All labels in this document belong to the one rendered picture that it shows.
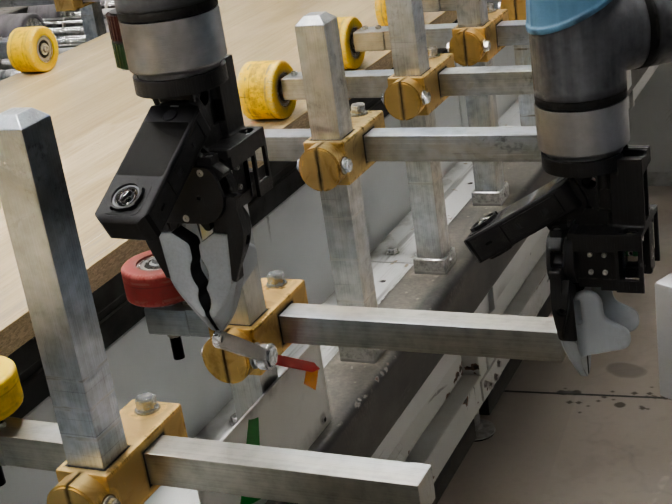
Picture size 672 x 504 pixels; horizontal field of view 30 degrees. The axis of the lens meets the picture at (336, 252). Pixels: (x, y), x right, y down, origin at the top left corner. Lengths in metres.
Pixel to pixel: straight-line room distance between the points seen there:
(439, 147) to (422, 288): 0.31
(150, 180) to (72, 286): 0.11
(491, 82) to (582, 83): 0.60
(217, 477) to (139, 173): 0.25
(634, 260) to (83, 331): 0.45
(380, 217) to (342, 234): 0.62
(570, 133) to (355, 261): 0.45
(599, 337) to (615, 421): 1.58
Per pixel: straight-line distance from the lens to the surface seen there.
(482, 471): 2.54
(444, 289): 1.62
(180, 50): 0.92
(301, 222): 1.76
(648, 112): 3.85
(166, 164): 0.91
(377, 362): 1.46
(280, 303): 1.23
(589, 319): 1.10
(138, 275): 1.26
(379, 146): 1.39
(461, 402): 2.45
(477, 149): 1.35
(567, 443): 2.61
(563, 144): 1.03
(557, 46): 1.00
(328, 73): 1.34
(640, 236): 1.04
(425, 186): 1.63
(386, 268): 1.91
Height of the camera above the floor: 1.36
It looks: 22 degrees down
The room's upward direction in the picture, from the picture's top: 9 degrees counter-clockwise
